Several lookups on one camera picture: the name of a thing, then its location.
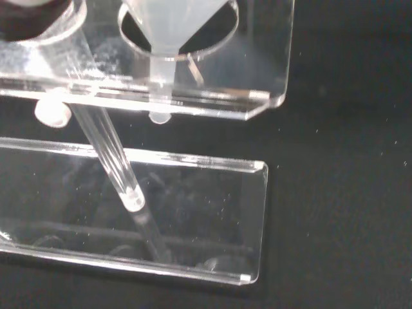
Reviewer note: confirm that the black bench cloth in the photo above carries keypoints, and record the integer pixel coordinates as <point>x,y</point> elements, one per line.
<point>338,193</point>

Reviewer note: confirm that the clear acrylic funnel stand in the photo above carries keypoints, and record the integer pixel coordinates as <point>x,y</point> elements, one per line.
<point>257,64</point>

